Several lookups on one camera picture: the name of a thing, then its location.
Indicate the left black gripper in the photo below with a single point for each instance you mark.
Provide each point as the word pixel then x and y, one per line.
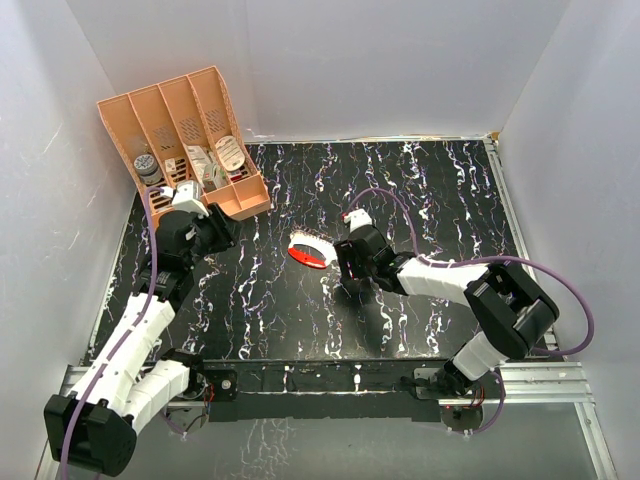
pixel 217 221

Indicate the oval white tin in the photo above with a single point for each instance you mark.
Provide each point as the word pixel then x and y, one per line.
pixel 230 153

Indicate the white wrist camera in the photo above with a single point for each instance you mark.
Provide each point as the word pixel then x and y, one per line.
pixel 356 219
pixel 187 198

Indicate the peach desk organizer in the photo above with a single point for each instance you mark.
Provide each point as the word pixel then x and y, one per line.
pixel 192 109

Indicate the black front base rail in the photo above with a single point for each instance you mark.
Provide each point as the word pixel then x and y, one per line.
pixel 336 389

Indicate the white small boxes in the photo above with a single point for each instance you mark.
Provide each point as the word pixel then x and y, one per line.
pixel 207 171

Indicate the red keyring with keys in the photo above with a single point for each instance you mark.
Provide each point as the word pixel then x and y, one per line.
pixel 310 250

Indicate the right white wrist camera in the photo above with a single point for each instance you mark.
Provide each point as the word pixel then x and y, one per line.
pixel 356 219

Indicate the small red-white box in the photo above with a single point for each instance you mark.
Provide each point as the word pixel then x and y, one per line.
pixel 175 166

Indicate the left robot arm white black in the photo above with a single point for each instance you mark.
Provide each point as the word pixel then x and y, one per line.
pixel 95 426

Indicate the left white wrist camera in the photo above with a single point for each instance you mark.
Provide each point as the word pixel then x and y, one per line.
pixel 187 198

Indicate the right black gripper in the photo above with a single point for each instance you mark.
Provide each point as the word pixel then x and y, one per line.
pixel 346 255

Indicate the aluminium frame rail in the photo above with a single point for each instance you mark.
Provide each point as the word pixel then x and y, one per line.
pixel 526 382

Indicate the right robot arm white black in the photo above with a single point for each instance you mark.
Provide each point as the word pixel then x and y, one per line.
pixel 511 309

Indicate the grey round jar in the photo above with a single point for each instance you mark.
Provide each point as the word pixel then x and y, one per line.
pixel 147 169

